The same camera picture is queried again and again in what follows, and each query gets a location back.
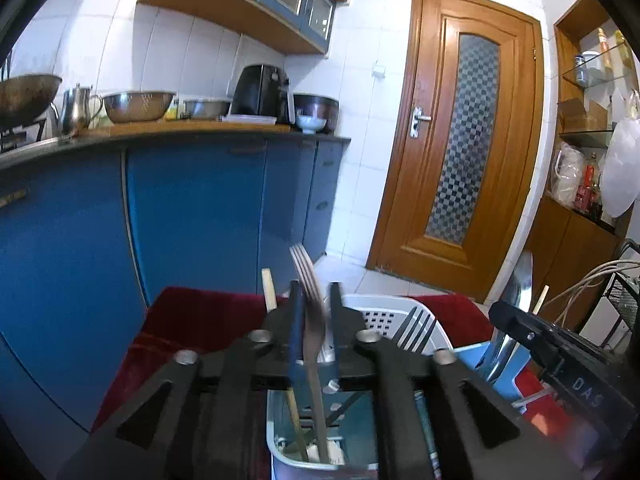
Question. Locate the light blue plastic utensil holder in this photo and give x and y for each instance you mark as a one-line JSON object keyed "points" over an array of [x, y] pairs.
{"points": [[380, 304]]}

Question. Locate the steel pitcher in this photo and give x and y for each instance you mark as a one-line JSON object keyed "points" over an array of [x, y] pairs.
{"points": [[75, 110]]}

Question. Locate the wooden shelf cabinet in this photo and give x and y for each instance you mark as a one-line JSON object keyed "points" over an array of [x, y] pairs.
{"points": [[565, 260]]}

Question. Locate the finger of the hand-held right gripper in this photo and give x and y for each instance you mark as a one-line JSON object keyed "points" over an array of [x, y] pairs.
{"points": [[520, 327]]}

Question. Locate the wooden door with glass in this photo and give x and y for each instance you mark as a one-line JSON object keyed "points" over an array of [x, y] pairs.
{"points": [[400, 200]]}

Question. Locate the gas stove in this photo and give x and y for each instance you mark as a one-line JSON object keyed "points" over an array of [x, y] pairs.
{"points": [[20, 140]]}

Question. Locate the large steel mixing bowl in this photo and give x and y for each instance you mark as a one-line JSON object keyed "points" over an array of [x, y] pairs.
{"points": [[140, 107]]}

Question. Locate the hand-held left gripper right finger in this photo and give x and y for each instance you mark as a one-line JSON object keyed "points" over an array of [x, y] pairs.
{"points": [[336, 330]]}

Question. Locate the white ceramic bowl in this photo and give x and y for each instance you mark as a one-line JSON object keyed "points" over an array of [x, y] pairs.
{"points": [[311, 124]]}

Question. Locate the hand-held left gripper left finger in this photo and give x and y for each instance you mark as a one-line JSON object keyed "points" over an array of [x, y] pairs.
{"points": [[297, 330]]}

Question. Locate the blue base cabinet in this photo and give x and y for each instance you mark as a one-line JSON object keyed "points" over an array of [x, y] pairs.
{"points": [[200, 210]]}

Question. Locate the cardboard box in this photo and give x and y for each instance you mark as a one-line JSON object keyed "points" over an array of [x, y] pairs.
{"points": [[580, 115]]}

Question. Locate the clear plastic bag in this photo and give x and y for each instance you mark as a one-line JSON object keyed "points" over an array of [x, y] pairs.
{"points": [[567, 177]]}

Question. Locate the steel spoon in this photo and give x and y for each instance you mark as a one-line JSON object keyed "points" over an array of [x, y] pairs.
{"points": [[522, 280]]}

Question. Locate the dark steel wok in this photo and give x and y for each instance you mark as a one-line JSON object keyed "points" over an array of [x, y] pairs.
{"points": [[25, 97]]}

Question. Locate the dark sauce bottle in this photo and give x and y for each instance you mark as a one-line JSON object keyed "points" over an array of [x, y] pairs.
{"points": [[596, 202]]}

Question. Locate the white plastic bag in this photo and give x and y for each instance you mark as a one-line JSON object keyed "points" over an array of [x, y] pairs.
{"points": [[622, 165]]}

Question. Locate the blue glass-door wall cabinet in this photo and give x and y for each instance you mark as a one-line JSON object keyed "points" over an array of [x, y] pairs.
{"points": [[225, 15]]}

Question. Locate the white flat tray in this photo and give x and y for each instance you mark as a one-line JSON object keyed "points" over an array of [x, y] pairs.
{"points": [[247, 119]]}

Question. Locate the glass jar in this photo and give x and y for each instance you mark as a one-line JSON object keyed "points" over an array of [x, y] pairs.
{"points": [[581, 70]]}

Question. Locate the red floral blanket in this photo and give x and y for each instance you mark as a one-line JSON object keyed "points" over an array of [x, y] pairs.
{"points": [[190, 320]]}

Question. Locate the steel fork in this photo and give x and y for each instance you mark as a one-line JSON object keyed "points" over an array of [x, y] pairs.
{"points": [[315, 360], [412, 330]]}

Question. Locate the black air fryer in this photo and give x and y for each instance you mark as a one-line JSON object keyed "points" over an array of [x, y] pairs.
{"points": [[260, 92]]}

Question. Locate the small green-label box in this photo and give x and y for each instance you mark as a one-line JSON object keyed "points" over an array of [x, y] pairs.
{"points": [[172, 110]]}

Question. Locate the small steel basin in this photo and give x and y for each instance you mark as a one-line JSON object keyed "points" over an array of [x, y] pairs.
{"points": [[207, 108]]}

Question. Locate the red-label sauce bottle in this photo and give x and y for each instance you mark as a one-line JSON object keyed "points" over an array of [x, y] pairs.
{"points": [[584, 192]]}

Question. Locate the tall yellow bottle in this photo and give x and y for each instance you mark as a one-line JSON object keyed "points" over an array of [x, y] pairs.
{"points": [[604, 50]]}

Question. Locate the black metal mesh rack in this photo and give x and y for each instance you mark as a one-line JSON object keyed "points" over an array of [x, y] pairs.
{"points": [[625, 300]]}

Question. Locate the white wall switch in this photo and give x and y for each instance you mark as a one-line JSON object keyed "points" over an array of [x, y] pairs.
{"points": [[379, 71]]}

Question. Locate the dark rice cooker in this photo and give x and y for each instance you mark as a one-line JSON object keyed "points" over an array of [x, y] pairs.
{"points": [[317, 105]]}

